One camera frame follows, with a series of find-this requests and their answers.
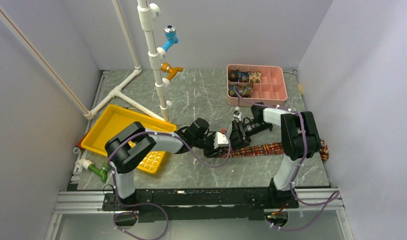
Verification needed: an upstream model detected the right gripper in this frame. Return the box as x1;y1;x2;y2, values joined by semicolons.
226;120;271;151

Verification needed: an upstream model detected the multicolour patterned necktie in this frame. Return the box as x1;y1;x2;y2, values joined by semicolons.
229;139;330;162

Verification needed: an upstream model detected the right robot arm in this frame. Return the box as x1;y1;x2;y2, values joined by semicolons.
229;102;321;208

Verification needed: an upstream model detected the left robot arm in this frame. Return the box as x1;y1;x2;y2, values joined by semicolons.
104;118;232;210

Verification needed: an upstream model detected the blue dotted rolled tie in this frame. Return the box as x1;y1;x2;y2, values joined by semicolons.
228;85;240;98

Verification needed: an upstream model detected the brown patterned rolled tie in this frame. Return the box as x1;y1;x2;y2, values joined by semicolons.
238;83;254;98

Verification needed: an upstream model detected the pink divided organizer box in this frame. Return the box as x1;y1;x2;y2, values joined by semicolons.
226;64;288;107

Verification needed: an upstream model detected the dark rolled tie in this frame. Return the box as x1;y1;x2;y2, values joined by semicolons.
228;70;239;82

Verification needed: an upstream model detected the gold floral rolled tie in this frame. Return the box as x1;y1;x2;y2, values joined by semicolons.
248;71;262;83

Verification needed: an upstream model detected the orange plastic faucet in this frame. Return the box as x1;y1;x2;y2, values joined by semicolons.
160;62;184;81

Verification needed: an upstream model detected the yellow plastic tray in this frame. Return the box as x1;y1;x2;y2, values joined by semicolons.
80;104;177;157

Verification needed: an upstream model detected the green plastic faucet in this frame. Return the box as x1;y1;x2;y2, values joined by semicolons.
87;162;110;183

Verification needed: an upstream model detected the blue plastic faucet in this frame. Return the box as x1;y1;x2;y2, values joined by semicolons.
162;24;179;52

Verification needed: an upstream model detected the white pipe with red stripe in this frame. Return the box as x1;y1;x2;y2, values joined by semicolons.
0;5;94;120

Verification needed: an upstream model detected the white PVC pipe stand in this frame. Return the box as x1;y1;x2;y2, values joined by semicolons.
90;0;173;122

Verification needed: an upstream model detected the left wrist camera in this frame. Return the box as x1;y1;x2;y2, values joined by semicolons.
214;131;230;149

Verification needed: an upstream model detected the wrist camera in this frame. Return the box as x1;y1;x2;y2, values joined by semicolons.
232;106;243;122
214;131;230;149

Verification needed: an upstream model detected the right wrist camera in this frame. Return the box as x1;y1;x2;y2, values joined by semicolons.
232;106;243;122

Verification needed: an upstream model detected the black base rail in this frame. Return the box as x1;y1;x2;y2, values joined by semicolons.
102;186;298;223

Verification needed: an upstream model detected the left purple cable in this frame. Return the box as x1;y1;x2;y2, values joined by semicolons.
106;130;232;240

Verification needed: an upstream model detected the purple cable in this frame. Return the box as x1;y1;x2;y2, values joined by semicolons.
232;85;341;232
106;130;232;240

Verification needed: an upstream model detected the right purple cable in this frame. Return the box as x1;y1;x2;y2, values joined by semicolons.
232;85;341;232

